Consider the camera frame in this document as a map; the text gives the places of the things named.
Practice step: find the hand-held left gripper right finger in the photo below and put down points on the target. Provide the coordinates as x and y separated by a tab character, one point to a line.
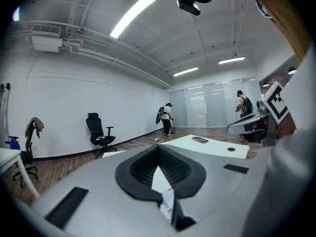
212	181

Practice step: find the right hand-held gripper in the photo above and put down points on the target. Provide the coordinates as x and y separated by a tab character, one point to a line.
275	102

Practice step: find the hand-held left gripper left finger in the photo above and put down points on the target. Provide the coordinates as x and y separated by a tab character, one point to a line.
98	194

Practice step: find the black smartphone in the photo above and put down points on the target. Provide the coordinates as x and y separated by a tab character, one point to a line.
200	140

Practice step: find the small plastic bottle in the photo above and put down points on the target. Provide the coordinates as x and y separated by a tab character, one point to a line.
100	137

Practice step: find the black headrest office chair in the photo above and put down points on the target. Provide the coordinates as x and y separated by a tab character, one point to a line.
97	132

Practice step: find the ceiling strip light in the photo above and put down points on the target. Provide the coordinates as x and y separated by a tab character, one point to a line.
185	71
231	60
133	15
16	13

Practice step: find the dark floor bin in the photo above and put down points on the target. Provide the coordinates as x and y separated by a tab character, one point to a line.
173	130

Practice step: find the round pendant lamp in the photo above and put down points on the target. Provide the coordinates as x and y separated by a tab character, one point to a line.
292	71

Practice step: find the black mesh office chair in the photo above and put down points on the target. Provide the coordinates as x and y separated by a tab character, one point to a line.
28	157

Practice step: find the grey jacket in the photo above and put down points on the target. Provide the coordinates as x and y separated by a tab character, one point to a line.
37	127

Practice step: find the small white desk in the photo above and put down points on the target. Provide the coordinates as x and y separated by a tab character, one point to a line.
10	157

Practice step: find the blue pump sprayer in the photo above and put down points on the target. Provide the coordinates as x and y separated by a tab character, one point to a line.
13	143

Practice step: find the mustard shirt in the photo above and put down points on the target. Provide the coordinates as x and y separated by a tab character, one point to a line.
284	21

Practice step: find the aluminium folding ladder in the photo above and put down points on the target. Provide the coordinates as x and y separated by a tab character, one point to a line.
4	112

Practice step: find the white ceiling pipes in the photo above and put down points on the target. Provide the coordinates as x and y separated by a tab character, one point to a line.
111	58

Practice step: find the white air conditioner unit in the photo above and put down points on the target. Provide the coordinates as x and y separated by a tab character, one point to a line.
47	39

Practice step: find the black head-worn camera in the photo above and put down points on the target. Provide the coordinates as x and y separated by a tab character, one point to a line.
188	6

